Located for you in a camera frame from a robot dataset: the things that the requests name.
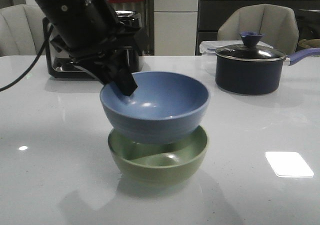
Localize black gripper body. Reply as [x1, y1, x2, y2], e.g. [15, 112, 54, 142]
[50, 23, 142, 67]

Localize black gripper finger in bowl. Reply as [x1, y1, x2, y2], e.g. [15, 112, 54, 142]
[106, 64, 138, 96]

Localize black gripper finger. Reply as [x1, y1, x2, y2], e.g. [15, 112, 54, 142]
[74, 61, 108, 85]

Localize blue bowl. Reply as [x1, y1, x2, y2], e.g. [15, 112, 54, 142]
[100, 71, 210, 145]

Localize green bowl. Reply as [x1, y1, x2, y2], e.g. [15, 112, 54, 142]
[108, 126, 208, 186]

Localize black chrome four-slot toaster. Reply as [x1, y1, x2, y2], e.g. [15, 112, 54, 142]
[45, 10, 142, 80]

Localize white refrigerator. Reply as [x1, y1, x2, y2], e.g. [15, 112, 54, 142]
[154, 0, 199, 56]

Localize beige armchair left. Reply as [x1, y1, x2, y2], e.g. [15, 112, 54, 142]
[0, 4, 45, 57]

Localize beige armchair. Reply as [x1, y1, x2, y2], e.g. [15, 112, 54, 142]
[0, 4, 45, 57]
[217, 4, 299, 55]

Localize clear plastic storage container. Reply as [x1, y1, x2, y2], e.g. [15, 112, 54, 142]
[199, 40, 273, 57]

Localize dark kitchen counter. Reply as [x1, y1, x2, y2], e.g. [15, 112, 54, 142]
[195, 0, 320, 55]

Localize dark blue saucepan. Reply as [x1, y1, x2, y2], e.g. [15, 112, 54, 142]
[215, 48, 320, 95]

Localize glass pot lid blue knob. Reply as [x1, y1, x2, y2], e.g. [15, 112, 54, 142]
[215, 31, 286, 62]

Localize beige armchair right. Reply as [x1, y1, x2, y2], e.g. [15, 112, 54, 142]
[217, 4, 299, 55]

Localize black cable left side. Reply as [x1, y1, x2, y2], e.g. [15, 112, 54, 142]
[0, 24, 55, 93]

